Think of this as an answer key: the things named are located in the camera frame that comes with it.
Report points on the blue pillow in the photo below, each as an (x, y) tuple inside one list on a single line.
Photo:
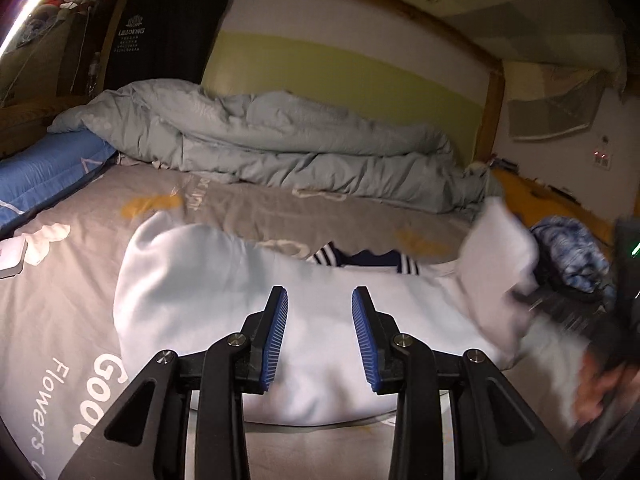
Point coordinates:
[(45, 175)]

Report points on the white wall socket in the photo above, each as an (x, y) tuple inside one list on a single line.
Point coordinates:
[(602, 157)]

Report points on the wooden bunk bed frame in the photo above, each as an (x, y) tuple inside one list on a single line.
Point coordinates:
[(492, 110)]

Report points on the hanging checkered cloth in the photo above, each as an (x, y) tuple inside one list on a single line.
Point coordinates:
[(550, 110)]

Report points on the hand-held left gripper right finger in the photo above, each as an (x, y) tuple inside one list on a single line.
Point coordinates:
[(365, 345)]

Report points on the black hanging garment bag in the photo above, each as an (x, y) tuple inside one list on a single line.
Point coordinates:
[(165, 35)]

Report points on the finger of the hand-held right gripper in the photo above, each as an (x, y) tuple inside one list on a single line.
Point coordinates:
[(560, 310)]

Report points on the person's right hand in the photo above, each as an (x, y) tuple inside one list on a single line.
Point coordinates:
[(595, 390)]

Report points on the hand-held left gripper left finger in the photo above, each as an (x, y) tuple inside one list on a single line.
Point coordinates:
[(275, 340)]

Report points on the clear plastic bottle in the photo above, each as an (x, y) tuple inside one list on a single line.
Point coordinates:
[(93, 77)]

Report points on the checkered canopy cloth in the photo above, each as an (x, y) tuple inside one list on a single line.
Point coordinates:
[(500, 10)]

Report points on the grey crumpled duvet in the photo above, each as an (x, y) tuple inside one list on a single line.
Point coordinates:
[(300, 155)]

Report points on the blue tie-dye fleece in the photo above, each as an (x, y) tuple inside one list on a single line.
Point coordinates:
[(570, 250)]

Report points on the white navy varsity jacket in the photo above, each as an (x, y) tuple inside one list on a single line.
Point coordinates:
[(200, 285), (75, 310)]

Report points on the wooden shelf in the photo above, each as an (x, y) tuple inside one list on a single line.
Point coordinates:
[(60, 60)]

